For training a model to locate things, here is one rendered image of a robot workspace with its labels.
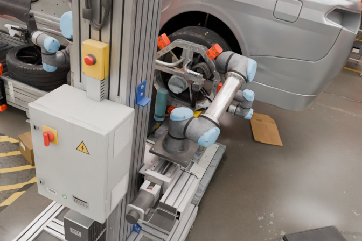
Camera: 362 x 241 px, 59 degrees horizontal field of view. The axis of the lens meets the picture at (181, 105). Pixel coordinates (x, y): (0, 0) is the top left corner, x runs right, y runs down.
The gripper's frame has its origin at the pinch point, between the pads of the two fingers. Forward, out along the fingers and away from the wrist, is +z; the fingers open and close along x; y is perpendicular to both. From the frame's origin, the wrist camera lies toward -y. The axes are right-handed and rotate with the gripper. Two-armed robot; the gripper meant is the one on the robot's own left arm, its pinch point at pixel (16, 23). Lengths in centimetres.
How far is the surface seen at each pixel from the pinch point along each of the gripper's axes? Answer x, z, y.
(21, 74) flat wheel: 53, 87, 74
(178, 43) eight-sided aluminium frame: 89, -52, 2
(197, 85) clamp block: 77, -83, 21
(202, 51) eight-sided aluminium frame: 94, -71, 3
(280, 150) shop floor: 202, -127, 101
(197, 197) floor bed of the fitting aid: 82, -104, 108
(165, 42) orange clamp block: 88, -42, 5
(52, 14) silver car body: 83, 87, 19
